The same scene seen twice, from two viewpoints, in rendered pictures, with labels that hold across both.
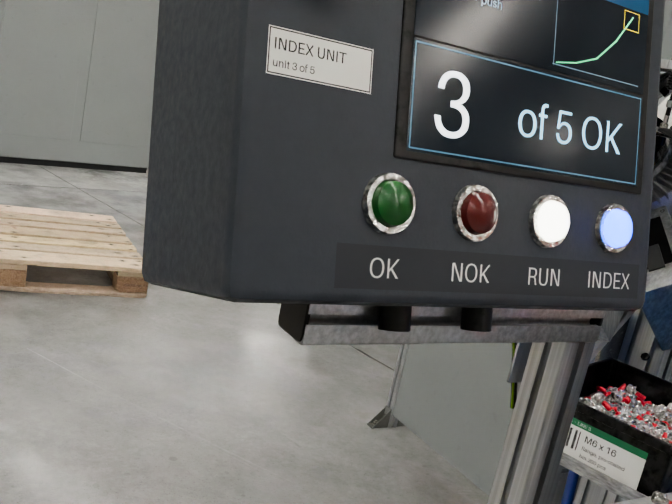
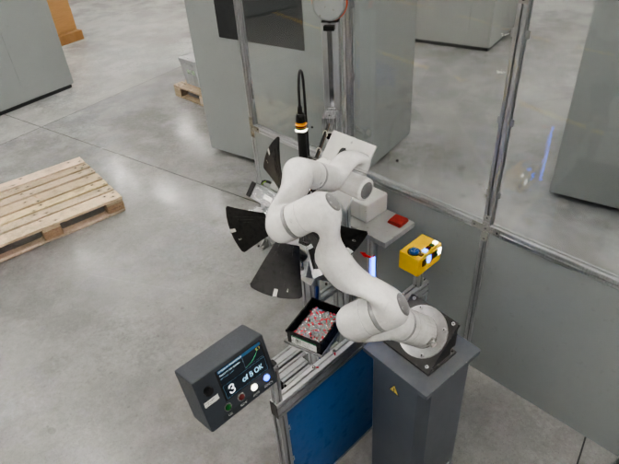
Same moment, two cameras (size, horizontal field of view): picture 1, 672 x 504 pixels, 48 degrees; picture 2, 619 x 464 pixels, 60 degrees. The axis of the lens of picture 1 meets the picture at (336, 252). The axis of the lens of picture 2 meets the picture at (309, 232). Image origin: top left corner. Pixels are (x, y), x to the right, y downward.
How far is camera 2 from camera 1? 1.48 m
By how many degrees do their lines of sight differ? 25
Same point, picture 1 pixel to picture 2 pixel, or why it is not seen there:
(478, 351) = not seen: hidden behind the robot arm
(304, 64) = (209, 403)
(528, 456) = (274, 389)
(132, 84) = (35, 35)
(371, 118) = (221, 400)
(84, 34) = not seen: outside the picture
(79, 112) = (11, 69)
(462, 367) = not seen: hidden behind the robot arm
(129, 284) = (114, 208)
